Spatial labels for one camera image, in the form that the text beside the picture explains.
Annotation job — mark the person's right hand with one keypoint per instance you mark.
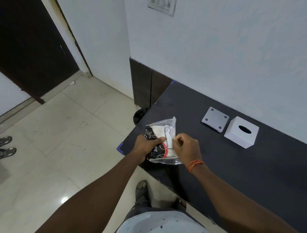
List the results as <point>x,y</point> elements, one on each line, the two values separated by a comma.
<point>189,150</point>

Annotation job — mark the person's left hand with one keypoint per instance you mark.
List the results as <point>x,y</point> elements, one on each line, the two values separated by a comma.
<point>142,146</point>

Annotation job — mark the person's left thumb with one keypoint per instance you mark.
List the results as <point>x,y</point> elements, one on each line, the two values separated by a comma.
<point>158,140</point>

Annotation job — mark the person's right fingers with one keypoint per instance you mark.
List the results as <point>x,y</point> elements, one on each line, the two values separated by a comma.
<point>178,141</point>

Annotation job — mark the clear plastic packet with cloth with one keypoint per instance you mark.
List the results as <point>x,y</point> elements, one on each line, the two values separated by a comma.
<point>165,134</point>

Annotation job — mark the person's left forearm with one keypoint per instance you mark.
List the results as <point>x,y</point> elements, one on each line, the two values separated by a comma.
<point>96,196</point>

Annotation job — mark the person's right forearm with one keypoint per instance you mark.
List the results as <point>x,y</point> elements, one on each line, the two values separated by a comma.
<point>237,204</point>

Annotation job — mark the orange wrist thread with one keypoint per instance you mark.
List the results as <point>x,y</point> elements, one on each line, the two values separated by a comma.
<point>194,164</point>

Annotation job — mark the black bin bag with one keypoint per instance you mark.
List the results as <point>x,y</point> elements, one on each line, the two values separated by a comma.
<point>141,115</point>

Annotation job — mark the person's left shoe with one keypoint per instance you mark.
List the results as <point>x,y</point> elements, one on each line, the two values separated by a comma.
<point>141,189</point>

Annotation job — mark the person's shoe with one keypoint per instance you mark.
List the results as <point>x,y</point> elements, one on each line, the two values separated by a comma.
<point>141,189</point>
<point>181,202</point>

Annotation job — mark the person's right shoe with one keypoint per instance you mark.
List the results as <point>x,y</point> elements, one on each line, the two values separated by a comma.
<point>181,202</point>

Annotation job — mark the white tissue box cover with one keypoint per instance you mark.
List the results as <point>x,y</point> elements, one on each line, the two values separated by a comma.
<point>241,132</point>

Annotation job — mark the person's grey trousers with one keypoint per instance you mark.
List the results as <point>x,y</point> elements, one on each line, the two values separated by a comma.
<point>160,220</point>

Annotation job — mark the grey sandal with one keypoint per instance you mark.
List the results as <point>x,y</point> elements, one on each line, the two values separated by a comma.
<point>7,153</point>
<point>5,141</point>

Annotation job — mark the dark brown door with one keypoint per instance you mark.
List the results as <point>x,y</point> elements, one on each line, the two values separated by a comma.
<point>33,45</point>

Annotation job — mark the white square base plate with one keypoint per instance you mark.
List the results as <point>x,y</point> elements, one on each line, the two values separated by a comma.
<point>215,118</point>

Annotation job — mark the dark wooden wall panel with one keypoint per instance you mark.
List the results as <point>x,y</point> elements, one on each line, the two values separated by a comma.
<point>147,84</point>

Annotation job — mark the white wall switch plate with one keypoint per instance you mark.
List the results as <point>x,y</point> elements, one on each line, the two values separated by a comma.
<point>162,5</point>

